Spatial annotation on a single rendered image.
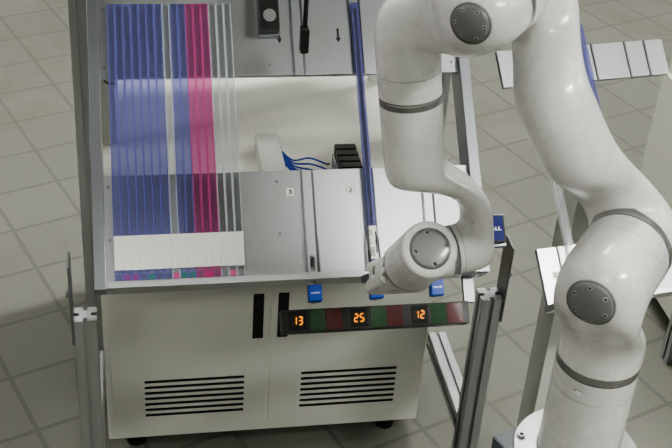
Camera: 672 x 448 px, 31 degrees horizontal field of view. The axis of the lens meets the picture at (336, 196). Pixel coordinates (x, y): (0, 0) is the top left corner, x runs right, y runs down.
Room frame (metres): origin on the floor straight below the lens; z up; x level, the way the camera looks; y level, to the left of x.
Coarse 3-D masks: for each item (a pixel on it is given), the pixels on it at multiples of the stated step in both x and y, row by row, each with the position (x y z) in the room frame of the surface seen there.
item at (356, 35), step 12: (360, 36) 2.04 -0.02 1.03; (360, 48) 2.02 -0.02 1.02; (360, 60) 2.00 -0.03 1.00; (360, 72) 1.99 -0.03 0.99; (360, 84) 1.97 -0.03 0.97; (360, 96) 1.95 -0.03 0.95; (360, 108) 1.94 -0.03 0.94; (360, 120) 1.92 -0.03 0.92; (360, 132) 1.91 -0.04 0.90; (372, 180) 1.84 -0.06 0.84; (372, 192) 1.82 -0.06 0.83; (372, 204) 1.81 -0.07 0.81; (372, 216) 1.79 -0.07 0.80
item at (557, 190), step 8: (552, 184) 1.83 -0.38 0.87; (560, 192) 1.82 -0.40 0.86; (560, 200) 1.81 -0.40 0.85; (560, 208) 1.80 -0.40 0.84; (560, 216) 1.79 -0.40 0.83; (560, 224) 1.78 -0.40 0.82; (568, 224) 1.78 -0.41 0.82; (568, 232) 1.77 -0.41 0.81; (568, 240) 1.76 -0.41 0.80; (568, 248) 1.75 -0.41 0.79
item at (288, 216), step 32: (256, 192) 1.80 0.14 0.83; (288, 192) 1.81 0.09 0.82; (320, 192) 1.82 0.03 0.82; (352, 192) 1.83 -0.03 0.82; (384, 192) 1.84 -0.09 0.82; (416, 192) 1.85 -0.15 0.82; (256, 224) 1.76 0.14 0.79; (288, 224) 1.77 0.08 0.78; (320, 224) 1.78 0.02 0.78; (352, 224) 1.79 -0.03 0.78; (384, 224) 1.80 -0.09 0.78; (448, 224) 1.82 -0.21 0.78; (256, 256) 1.72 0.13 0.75; (288, 256) 1.73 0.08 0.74; (320, 256) 1.74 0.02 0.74; (352, 256) 1.75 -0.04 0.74
